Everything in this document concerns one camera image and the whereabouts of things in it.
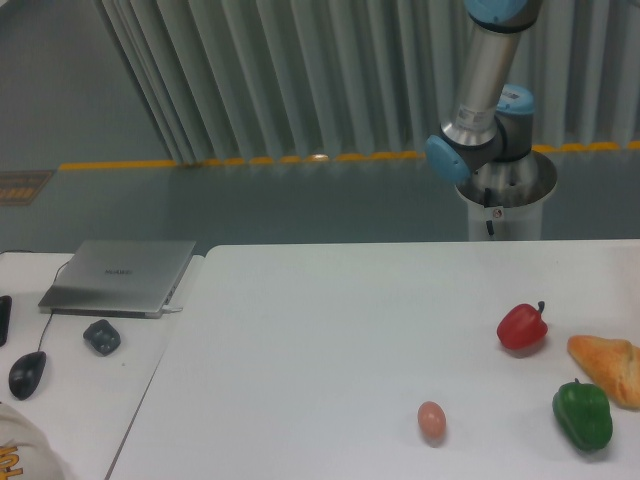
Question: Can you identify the black computer mouse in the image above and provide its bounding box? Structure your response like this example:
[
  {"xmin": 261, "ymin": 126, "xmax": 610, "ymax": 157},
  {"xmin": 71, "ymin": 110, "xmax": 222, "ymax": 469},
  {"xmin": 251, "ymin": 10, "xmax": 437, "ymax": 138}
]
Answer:
[{"xmin": 8, "ymin": 351, "xmax": 47, "ymax": 400}]

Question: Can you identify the grey pleated curtain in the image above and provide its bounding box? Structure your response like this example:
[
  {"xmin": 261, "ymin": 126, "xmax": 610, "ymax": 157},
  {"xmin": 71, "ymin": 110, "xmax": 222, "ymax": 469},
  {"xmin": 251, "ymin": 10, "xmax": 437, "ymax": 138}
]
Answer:
[{"xmin": 97, "ymin": 1, "xmax": 639, "ymax": 165}]

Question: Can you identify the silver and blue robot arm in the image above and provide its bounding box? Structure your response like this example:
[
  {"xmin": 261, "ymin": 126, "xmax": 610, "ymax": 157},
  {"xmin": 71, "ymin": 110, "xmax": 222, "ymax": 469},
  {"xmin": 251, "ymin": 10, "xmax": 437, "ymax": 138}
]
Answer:
[{"xmin": 425, "ymin": 1, "xmax": 542, "ymax": 184}]

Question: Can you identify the white cap with yellow letters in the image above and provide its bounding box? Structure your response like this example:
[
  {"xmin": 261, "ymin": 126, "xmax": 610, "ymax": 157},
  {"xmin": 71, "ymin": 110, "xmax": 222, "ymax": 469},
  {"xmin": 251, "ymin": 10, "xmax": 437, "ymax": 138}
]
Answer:
[{"xmin": 1, "ymin": 403, "xmax": 64, "ymax": 480}]

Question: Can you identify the black device at left edge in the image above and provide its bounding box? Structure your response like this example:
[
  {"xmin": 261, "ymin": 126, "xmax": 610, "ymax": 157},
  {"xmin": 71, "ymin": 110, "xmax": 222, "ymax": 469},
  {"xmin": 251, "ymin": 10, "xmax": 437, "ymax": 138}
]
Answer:
[{"xmin": 0, "ymin": 295, "xmax": 12, "ymax": 346}]

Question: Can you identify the brown egg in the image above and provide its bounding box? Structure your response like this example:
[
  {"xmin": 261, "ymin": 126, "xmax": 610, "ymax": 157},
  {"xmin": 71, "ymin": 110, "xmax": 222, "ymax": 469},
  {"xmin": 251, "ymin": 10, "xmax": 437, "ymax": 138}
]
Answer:
[{"xmin": 417, "ymin": 401, "xmax": 447, "ymax": 441}]

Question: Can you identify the green bell pepper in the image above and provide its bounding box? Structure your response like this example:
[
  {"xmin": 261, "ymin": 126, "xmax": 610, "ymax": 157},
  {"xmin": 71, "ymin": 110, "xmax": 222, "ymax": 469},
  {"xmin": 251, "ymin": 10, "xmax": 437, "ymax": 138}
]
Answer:
[{"xmin": 552, "ymin": 379, "xmax": 613, "ymax": 452}]

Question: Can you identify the red bell pepper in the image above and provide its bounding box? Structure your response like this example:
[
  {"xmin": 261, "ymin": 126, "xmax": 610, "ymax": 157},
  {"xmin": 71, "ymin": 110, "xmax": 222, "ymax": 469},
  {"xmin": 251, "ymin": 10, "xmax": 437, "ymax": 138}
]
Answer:
[{"xmin": 496, "ymin": 301, "xmax": 548, "ymax": 350}]

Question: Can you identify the golden bread loaf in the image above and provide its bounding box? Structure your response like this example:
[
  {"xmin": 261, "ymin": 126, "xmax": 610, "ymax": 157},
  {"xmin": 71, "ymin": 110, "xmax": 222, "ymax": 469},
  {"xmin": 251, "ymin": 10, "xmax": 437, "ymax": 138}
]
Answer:
[{"xmin": 567, "ymin": 335, "xmax": 639, "ymax": 410}]

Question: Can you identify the silver closed laptop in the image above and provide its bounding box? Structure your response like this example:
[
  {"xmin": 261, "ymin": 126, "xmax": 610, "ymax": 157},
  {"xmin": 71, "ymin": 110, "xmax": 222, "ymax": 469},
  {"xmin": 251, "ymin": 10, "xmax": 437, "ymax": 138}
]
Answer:
[{"xmin": 39, "ymin": 240, "xmax": 196, "ymax": 318}]

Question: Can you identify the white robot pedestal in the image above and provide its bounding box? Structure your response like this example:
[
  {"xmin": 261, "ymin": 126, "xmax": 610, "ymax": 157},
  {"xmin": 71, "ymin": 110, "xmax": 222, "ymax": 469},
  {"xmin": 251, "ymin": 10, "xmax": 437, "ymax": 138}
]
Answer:
[{"xmin": 456, "ymin": 151, "xmax": 558, "ymax": 241}]

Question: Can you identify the black pedestal cable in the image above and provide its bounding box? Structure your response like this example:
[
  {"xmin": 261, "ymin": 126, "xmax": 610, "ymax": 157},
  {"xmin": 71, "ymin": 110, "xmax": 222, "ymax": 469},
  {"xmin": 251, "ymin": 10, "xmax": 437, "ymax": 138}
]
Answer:
[{"xmin": 482, "ymin": 186, "xmax": 496, "ymax": 239}]

